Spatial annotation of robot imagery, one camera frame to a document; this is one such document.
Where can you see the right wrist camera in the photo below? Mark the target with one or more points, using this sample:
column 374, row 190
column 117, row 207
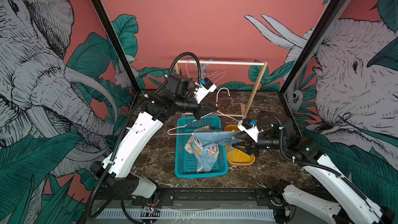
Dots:
column 250, row 127

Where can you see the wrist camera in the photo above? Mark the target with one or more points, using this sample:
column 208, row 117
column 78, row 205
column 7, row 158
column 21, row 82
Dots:
column 250, row 127
column 206, row 86

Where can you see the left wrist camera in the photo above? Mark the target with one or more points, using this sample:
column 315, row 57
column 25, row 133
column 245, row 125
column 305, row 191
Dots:
column 206, row 86

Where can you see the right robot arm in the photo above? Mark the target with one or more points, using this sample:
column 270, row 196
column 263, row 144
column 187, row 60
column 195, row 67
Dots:
column 351, row 206

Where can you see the yellow plastic tray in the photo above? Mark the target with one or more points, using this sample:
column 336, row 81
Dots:
column 236, row 157

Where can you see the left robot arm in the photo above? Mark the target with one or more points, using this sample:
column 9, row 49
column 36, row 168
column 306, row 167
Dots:
column 114, row 172

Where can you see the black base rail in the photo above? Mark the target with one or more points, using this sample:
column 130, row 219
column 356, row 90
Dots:
column 171, row 196

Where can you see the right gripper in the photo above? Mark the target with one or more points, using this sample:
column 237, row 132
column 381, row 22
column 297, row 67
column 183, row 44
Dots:
column 251, row 148

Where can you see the teal plastic basket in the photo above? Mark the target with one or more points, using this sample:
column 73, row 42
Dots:
column 192, row 165

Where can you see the wooden clothes rack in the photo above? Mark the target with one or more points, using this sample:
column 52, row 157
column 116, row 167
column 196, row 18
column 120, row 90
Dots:
column 244, row 108

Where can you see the blue towel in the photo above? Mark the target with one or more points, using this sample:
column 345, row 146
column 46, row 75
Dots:
column 212, row 138
column 205, row 162

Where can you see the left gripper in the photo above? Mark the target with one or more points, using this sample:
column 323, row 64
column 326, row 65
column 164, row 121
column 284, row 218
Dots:
column 202, row 110

